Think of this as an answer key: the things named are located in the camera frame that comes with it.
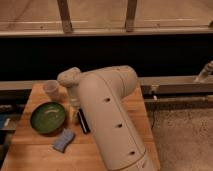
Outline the metal rail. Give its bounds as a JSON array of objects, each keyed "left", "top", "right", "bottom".
[{"left": 0, "top": 75, "right": 213, "bottom": 94}]

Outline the right metal post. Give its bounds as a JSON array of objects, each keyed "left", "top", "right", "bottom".
[{"left": 125, "top": 0, "right": 137, "bottom": 32}]

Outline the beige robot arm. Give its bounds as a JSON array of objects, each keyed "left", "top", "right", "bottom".
[{"left": 57, "top": 65, "right": 157, "bottom": 171}]

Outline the grey pipe fitting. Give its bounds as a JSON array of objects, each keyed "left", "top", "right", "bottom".
[{"left": 195, "top": 60, "right": 213, "bottom": 83}]

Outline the blue sponge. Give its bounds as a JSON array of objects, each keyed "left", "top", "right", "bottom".
[{"left": 53, "top": 129, "right": 75, "bottom": 153}]

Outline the green ceramic bowl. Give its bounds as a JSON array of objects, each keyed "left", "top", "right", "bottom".
[{"left": 30, "top": 102, "right": 66, "bottom": 134}]

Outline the translucent ceramic cup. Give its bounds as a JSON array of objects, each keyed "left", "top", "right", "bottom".
[{"left": 43, "top": 80, "right": 60, "bottom": 101}]

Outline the left metal post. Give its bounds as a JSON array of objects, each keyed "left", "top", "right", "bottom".
[{"left": 57, "top": 0, "right": 73, "bottom": 34}]

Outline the metal post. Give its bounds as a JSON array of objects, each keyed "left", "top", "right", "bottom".
[
  {"left": 57, "top": 0, "right": 73, "bottom": 34},
  {"left": 125, "top": 0, "right": 137, "bottom": 32}
]

